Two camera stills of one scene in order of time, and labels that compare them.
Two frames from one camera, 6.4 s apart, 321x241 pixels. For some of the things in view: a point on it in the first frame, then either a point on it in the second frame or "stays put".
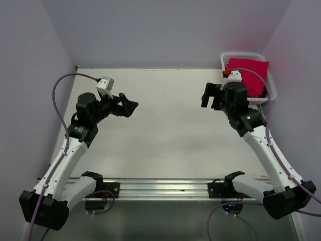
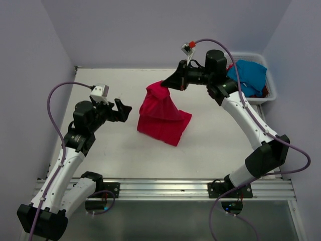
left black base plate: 113,187 stays put
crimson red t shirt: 253,82 → 160,116
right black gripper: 212,90 → 179,80
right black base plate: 216,190 stays put
